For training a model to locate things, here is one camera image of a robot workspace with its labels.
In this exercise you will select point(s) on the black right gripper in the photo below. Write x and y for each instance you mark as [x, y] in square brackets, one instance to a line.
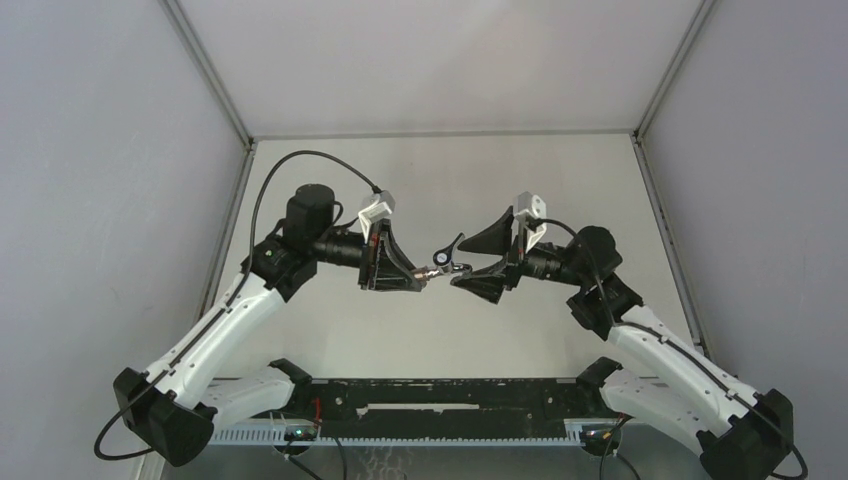
[495, 239]

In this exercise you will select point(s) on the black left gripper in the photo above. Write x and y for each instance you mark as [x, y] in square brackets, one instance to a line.
[393, 272]

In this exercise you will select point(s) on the chrome water faucet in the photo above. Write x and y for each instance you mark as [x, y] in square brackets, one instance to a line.
[444, 263]

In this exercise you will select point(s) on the threaded metal pipe fitting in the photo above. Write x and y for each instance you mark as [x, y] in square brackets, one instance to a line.
[423, 274]

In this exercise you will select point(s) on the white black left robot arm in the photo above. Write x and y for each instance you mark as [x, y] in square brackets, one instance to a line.
[172, 405]

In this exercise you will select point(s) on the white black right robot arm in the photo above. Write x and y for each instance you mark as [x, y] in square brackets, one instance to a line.
[735, 430]

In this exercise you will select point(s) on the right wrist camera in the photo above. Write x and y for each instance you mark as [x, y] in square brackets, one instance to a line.
[529, 211]

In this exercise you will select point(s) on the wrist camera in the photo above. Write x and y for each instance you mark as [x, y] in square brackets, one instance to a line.
[529, 211]
[375, 207]

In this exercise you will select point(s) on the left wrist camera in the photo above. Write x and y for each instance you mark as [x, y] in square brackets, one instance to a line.
[375, 207]

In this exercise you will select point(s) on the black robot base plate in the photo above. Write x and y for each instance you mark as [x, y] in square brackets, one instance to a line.
[526, 406]

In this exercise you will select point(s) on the white slotted cable duct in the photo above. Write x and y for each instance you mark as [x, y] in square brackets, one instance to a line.
[303, 435]

